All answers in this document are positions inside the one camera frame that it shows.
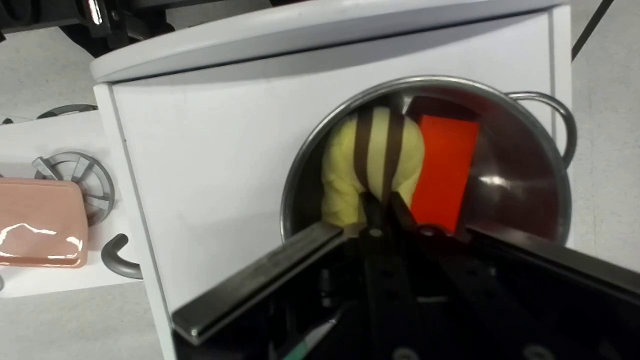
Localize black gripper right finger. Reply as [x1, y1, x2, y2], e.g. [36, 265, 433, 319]
[390, 190, 640, 360]

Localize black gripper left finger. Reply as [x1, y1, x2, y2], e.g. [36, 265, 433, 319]
[170, 190, 402, 360]

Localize yellow brown striped plushy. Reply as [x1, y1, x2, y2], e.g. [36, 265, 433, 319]
[320, 103, 429, 231]

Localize stainless steel pot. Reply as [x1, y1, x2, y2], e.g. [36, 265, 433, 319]
[281, 73, 580, 252]

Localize white toy kitchen cabinet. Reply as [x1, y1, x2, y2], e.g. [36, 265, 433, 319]
[89, 0, 576, 360]

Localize red rectangular block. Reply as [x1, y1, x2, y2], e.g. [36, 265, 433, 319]
[407, 95, 485, 238]

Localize grey toy faucet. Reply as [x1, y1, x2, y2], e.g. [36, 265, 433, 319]
[100, 231, 147, 281]

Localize grey toy stove burner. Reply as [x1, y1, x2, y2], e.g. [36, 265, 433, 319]
[33, 150, 118, 228]

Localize pink plastic tray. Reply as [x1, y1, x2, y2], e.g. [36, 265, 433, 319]
[0, 173, 92, 269]

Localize white toy stove top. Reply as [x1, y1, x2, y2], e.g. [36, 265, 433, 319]
[0, 108, 147, 300]

